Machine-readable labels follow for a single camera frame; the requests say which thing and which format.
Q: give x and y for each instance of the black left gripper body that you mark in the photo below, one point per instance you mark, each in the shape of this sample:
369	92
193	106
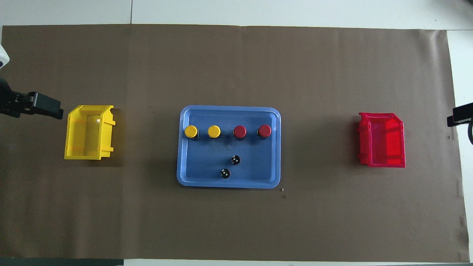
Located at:
14	103

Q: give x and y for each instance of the yellow push button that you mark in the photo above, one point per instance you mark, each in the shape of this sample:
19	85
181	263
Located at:
191	131
214	131

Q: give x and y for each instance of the red push button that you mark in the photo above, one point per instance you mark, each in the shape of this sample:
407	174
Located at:
239	131
264	130

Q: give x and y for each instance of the yellow plastic bin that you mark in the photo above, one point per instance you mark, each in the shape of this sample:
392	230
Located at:
83	133

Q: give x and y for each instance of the red plastic bin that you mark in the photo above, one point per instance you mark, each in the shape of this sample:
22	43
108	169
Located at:
384	140

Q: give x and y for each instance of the blue plastic tray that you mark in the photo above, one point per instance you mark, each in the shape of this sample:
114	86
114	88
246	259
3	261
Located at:
207	162

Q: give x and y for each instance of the black cylindrical capacitor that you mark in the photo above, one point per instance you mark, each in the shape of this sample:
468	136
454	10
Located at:
235	160
225	173

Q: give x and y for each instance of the brown paper mat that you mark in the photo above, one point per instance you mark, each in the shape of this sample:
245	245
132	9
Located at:
236	229

